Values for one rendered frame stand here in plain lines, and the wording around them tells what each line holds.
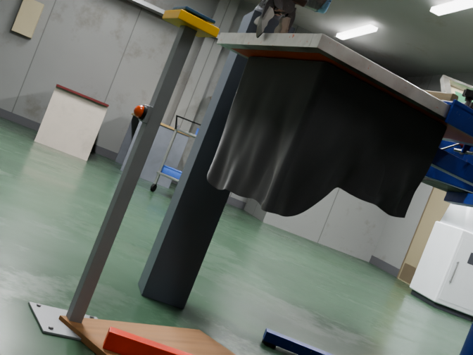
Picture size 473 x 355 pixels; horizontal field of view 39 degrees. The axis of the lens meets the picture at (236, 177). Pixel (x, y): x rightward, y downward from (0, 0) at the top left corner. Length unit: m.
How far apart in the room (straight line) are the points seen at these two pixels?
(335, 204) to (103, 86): 3.95
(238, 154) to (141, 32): 8.59
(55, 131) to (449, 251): 4.72
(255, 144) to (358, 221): 8.33
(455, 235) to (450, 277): 0.45
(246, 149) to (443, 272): 5.59
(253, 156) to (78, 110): 6.41
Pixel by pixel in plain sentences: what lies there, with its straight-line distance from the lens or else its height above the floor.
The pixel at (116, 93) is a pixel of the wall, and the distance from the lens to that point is 10.42.
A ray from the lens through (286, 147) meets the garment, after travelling 1.77.
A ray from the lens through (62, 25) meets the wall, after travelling 10.48.
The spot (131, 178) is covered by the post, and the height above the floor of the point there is 0.46.
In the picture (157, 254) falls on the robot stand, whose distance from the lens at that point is 2.63.
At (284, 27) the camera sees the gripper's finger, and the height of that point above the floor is 1.03.
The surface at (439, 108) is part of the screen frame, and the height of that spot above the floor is 0.97.
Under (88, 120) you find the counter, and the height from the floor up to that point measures 0.46.
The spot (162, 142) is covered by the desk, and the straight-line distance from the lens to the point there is 8.84.
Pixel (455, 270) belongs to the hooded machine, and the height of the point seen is 0.44.
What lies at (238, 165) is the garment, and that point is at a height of 0.61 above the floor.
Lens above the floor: 0.61
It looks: 1 degrees down
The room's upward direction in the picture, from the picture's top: 22 degrees clockwise
